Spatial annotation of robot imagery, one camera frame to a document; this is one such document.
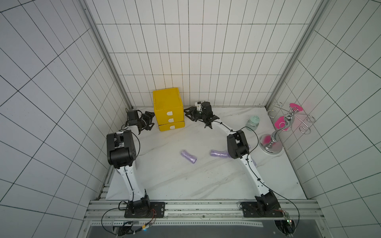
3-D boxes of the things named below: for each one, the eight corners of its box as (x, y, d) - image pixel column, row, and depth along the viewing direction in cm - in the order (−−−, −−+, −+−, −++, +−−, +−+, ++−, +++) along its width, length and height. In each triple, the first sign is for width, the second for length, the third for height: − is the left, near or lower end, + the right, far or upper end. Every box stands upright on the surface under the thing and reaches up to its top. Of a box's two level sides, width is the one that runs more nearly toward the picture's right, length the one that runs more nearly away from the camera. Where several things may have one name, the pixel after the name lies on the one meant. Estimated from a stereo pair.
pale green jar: (247, 131, 106) (251, 123, 98) (244, 123, 110) (248, 115, 103) (257, 131, 106) (262, 123, 98) (254, 123, 110) (258, 115, 103)
